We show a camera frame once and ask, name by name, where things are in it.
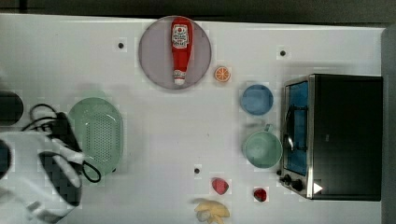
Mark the green oval strainer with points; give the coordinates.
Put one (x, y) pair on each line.
(98, 128)

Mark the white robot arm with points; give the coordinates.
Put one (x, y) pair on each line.
(42, 174)

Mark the orange slice toy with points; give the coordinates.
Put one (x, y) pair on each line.
(222, 74)

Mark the blue cup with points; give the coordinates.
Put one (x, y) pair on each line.
(257, 100)

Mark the green mug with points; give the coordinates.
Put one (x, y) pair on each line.
(263, 149)

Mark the pink toy fruit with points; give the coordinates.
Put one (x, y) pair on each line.
(219, 185)

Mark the grey round plate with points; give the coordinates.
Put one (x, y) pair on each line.
(155, 55)

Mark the red ketchup bottle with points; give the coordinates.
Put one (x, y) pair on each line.
(181, 44)

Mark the yellow banana toy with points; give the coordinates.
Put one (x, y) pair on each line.
(211, 212)

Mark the red strawberry toy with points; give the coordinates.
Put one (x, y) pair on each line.
(260, 194)

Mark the black toaster oven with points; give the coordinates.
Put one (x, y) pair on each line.
(332, 137)

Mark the black pot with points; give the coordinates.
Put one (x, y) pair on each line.
(11, 108)

